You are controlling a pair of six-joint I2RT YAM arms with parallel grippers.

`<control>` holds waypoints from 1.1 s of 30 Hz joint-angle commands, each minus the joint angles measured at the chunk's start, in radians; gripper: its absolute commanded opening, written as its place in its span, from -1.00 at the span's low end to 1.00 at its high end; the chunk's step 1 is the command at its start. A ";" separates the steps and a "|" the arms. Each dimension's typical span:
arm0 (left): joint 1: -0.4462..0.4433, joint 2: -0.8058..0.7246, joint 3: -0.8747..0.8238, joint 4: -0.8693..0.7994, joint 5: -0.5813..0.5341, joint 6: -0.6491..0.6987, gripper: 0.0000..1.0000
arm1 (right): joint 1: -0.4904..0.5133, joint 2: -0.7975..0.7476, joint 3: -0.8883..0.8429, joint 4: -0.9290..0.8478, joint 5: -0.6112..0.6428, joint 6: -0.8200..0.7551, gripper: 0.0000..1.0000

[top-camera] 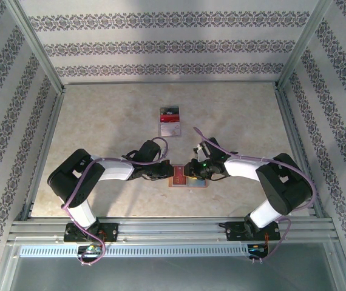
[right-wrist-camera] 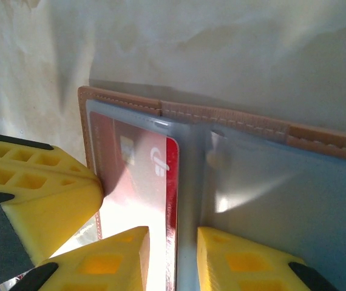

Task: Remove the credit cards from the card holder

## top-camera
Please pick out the red VIP card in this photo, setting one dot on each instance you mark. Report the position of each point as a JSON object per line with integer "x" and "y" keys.
{"x": 179, "y": 179}

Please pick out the brown leather card holder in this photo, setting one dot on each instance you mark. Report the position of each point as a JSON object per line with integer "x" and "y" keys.
{"x": 198, "y": 183}

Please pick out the dark grey VIP card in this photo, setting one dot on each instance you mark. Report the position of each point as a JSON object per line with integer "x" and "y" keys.
{"x": 170, "y": 112}

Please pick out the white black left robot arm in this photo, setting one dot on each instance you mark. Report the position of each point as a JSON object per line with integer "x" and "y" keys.
{"x": 115, "y": 171}

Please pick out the white card with red print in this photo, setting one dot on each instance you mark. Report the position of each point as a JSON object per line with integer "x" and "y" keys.
{"x": 168, "y": 130}

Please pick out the red and white packet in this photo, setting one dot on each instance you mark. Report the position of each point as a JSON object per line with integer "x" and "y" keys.
{"x": 170, "y": 137}

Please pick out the small electronics board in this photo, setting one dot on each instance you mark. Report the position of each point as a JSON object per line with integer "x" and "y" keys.
{"x": 91, "y": 248}
{"x": 256, "y": 249}

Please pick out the grey metal panel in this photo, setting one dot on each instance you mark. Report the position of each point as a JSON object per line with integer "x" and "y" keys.
{"x": 173, "y": 276}

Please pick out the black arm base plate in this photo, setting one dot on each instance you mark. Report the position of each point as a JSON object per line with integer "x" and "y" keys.
{"x": 233, "y": 233}
{"x": 112, "y": 233}

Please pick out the aluminium rear frame rail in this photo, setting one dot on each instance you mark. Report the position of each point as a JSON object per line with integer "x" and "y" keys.
{"x": 170, "y": 82}

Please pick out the aluminium side frame rail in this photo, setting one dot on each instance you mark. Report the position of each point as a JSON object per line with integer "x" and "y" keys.
{"x": 47, "y": 145}
{"x": 294, "y": 145}

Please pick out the aluminium frame post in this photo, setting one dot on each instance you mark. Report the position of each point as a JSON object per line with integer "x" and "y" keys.
{"x": 36, "y": 45}
{"x": 306, "y": 39}

